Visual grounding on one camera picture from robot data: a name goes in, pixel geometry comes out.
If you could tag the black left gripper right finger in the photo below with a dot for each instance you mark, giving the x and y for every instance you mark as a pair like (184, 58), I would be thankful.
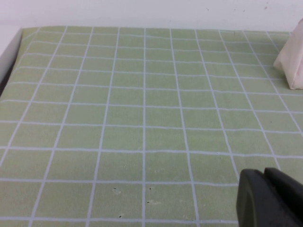
(286, 196)

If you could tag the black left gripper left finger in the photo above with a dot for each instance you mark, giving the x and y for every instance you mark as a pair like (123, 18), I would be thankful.
(251, 201)

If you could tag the cream canvas pencil case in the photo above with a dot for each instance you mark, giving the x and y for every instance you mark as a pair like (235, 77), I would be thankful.
(292, 61)

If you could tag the green grid cutting mat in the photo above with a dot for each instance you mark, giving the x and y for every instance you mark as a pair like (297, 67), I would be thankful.
(142, 118)

